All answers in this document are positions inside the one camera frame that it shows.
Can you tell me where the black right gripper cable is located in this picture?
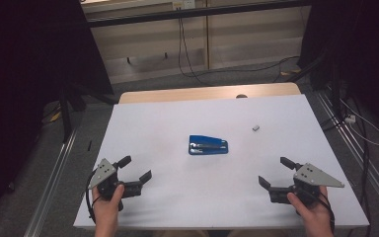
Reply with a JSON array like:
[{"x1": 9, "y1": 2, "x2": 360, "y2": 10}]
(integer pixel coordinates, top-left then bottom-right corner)
[{"x1": 319, "y1": 192, "x2": 337, "y2": 232}]

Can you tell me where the black horizontal bar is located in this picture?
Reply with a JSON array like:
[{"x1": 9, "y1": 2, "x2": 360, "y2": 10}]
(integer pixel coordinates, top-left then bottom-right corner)
[{"x1": 86, "y1": 0, "x2": 312, "y2": 29}]

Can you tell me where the black floor cable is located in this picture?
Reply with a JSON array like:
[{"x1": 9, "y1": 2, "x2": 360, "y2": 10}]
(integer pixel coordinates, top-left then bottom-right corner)
[{"x1": 320, "y1": 94, "x2": 373, "y2": 237}]

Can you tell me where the white table board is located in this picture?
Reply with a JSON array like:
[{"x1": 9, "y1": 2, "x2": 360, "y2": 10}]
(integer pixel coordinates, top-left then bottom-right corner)
[{"x1": 73, "y1": 94, "x2": 370, "y2": 231}]

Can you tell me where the white floor cable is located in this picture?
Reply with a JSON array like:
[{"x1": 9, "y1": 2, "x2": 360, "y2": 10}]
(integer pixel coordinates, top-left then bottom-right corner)
[{"x1": 340, "y1": 98, "x2": 379, "y2": 147}]

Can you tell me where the black curtain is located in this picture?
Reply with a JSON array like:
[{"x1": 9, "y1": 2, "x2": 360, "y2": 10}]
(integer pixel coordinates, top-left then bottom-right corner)
[
  {"x1": 0, "y1": 0, "x2": 114, "y2": 228},
  {"x1": 297, "y1": 0, "x2": 379, "y2": 139}
]

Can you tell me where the black metal stand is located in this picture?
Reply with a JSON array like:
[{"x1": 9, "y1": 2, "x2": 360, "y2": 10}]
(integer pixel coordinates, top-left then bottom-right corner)
[{"x1": 58, "y1": 83, "x2": 87, "y2": 143}]

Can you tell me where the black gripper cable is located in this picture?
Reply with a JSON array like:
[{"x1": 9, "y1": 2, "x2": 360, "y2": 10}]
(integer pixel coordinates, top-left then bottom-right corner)
[
  {"x1": 85, "y1": 169, "x2": 101, "y2": 225},
  {"x1": 319, "y1": 192, "x2": 337, "y2": 232}
]

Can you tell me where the blue stapler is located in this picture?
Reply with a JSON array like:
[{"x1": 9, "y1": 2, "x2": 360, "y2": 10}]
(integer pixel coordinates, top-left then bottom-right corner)
[{"x1": 188, "y1": 134, "x2": 230, "y2": 156}]

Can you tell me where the black hanging cable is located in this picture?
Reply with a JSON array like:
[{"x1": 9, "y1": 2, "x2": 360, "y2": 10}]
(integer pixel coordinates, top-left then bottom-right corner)
[
  {"x1": 177, "y1": 8, "x2": 213, "y2": 88},
  {"x1": 180, "y1": 18, "x2": 301, "y2": 75}
]

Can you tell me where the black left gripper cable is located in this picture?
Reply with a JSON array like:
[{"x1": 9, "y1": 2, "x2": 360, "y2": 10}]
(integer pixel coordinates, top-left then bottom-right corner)
[{"x1": 85, "y1": 169, "x2": 101, "y2": 225}]

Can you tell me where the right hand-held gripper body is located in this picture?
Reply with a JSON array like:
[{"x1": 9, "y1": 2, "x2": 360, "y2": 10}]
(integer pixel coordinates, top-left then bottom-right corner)
[{"x1": 291, "y1": 163, "x2": 345, "y2": 205}]

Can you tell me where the person's left hand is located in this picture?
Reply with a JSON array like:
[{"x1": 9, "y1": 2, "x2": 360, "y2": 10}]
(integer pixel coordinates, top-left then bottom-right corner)
[{"x1": 92, "y1": 184, "x2": 126, "y2": 227}]

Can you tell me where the person's right hand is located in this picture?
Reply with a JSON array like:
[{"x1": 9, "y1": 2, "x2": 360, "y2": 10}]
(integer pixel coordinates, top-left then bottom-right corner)
[{"x1": 286, "y1": 186, "x2": 336, "y2": 232}]

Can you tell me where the aluminium floor rail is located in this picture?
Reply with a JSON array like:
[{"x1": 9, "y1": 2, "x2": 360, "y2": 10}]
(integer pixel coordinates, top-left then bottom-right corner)
[
  {"x1": 24, "y1": 128, "x2": 79, "y2": 237},
  {"x1": 315, "y1": 91, "x2": 379, "y2": 216}
]

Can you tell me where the white wall socket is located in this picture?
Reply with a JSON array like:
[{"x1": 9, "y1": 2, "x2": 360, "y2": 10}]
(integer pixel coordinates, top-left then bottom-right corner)
[{"x1": 172, "y1": 0, "x2": 196, "y2": 11}]

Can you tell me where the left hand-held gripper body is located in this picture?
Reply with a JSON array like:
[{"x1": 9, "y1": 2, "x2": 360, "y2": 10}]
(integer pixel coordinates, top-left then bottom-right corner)
[{"x1": 88, "y1": 158, "x2": 126, "y2": 201}]

